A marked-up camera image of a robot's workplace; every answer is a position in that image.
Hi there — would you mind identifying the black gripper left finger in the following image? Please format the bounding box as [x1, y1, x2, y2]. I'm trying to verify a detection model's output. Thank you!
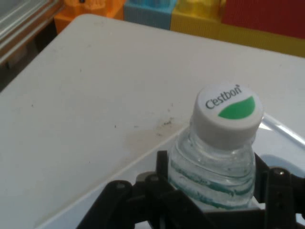
[76, 150, 205, 229]

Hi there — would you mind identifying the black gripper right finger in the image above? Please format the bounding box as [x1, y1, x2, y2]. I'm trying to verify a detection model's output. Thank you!
[252, 155, 305, 229]

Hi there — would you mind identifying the clear water bottle green label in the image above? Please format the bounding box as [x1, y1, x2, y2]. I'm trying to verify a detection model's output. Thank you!
[168, 83, 264, 214]

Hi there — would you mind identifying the white open cardboard box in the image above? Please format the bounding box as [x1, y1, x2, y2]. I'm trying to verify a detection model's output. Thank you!
[30, 112, 305, 229]

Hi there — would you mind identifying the red toy building block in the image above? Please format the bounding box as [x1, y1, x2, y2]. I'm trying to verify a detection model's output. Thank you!
[223, 0, 305, 40]

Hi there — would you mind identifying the blue toy building block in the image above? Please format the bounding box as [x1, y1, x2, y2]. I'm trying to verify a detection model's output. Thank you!
[123, 0, 178, 31]

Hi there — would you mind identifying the yellow toy building block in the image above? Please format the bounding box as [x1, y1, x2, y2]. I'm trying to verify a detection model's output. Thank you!
[170, 0, 305, 58]

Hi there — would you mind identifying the orange toy building block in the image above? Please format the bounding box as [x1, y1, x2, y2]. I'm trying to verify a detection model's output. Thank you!
[54, 0, 126, 29]

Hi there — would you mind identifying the aluminium rail along wall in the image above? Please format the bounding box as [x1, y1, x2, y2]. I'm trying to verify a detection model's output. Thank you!
[0, 0, 65, 70]

